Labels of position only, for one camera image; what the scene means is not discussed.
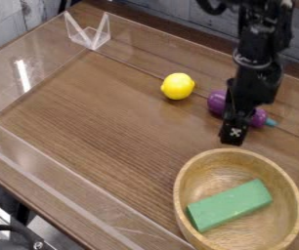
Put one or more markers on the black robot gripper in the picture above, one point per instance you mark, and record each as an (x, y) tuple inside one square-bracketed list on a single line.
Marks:
[(253, 88)]

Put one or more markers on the purple toy eggplant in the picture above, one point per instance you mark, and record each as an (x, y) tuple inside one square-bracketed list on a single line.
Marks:
[(217, 102)]

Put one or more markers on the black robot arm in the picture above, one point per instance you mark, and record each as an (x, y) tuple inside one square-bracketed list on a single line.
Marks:
[(265, 29)]

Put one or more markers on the brown wooden bowl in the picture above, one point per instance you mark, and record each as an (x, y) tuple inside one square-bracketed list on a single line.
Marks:
[(218, 170)]

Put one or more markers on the yellow toy lemon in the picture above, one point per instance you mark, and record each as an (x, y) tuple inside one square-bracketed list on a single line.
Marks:
[(178, 86)]

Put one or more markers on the green rectangular block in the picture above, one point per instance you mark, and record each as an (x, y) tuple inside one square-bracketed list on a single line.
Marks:
[(229, 205)]

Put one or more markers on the clear acrylic corner bracket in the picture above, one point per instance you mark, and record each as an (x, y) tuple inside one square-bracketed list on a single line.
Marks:
[(93, 38)]

